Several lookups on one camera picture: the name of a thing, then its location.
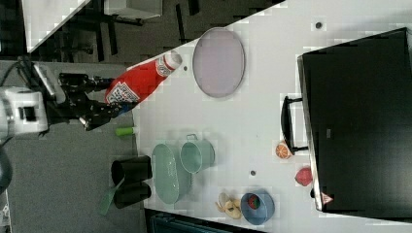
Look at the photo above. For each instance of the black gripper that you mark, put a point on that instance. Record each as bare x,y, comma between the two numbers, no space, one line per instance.
77,105

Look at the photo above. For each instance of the red ketchup bottle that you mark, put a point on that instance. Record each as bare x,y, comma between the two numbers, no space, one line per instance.
138,83

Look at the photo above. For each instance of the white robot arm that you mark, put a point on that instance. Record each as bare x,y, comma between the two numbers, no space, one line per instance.
34,110

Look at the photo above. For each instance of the black toaster oven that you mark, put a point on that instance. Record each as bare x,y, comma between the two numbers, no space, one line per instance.
357,107

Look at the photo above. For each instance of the green marker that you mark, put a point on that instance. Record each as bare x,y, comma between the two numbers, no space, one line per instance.
126,131

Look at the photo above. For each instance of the black cylinder lower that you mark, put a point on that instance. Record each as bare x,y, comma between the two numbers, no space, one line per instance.
131,193

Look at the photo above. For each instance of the green metal cup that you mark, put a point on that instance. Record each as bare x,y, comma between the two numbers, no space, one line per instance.
197,155

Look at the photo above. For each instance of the green spatula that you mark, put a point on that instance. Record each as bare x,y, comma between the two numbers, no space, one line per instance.
108,198

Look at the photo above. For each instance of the green oval colander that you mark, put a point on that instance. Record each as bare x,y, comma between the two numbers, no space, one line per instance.
171,180

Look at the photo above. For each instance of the purple round plate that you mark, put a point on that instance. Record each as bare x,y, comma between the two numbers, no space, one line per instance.
218,62

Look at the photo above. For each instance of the toy banana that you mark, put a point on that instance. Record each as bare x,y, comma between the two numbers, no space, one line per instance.
229,206

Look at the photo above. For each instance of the toy strawberry in bowl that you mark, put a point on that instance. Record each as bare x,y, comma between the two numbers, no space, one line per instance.
253,202

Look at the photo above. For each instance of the toy orange half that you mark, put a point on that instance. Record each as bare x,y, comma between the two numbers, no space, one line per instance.
283,151

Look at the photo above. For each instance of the blue bowl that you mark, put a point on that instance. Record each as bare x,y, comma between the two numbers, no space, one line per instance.
263,213

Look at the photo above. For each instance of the toy red strawberry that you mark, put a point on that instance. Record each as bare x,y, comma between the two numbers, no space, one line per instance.
304,176

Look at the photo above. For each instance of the grey ring stand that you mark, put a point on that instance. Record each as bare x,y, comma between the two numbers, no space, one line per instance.
6,170

